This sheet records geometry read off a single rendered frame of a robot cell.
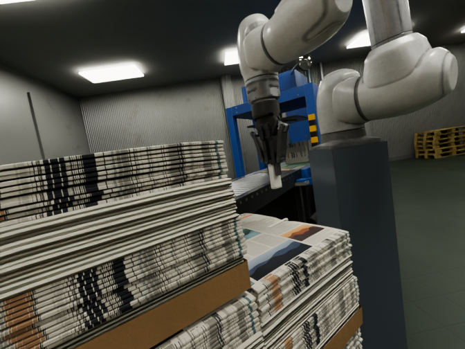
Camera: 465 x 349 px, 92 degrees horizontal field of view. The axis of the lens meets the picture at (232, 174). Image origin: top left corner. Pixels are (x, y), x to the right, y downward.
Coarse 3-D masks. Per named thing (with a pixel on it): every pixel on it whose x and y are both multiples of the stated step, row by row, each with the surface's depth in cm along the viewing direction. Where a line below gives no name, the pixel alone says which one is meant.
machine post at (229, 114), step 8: (232, 120) 246; (232, 128) 248; (232, 136) 249; (232, 144) 251; (240, 144) 254; (232, 152) 253; (240, 152) 252; (240, 160) 251; (240, 168) 251; (240, 176) 252
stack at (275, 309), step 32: (256, 224) 64; (288, 224) 60; (256, 256) 44; (288, 256) 42; (320, 256) 43; (256, 288) 34; (288, 288) 38; (320, 288) 43; (352, 288) 50; (224, 320) 30; (256, 320) 33; (288, 320) 38; (320, 320) 43
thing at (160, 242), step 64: (0, 192) 19; (64, 192) 22; (128, 192) 25; (192, 192) 28; (0, 256) 18; (64, 256) 21; (128, 256) 24; (192, 256) 28; (0, 320) 18; (64, 320) 21; (128, 320) 25
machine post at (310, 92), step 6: (306, 84) 199; (312, 84) 196; (306, 90) 199; (312, 90) 197; (306, 96) 200; (312, 96) 197; (306, 102) 201; (312, 102) 198; (312, 108) 199; (318, 126) 200; (318, 132) 199; (318, 138) 200
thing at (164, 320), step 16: (224, 272) 31; (240, 272) 32; (208, 288) 29; (224, 288) 31; (240, 288) 32; (176, 304) 27; (192, 304) 28; (208, 304) 29; (144, 320) 25; (160, 320) 26; (176, 320) 27; (192, 320) 28; (112, 336) 23; (128, 336) 24; (144, 336) 25; (160, 336) 26
